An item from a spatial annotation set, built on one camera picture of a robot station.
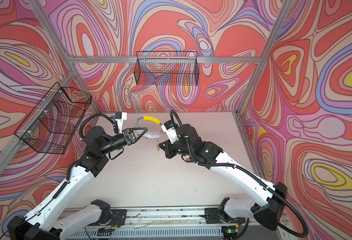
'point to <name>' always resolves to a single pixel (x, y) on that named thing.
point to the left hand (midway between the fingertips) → (148, 131)
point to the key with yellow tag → (157, 147)
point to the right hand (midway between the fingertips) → (162, 149)
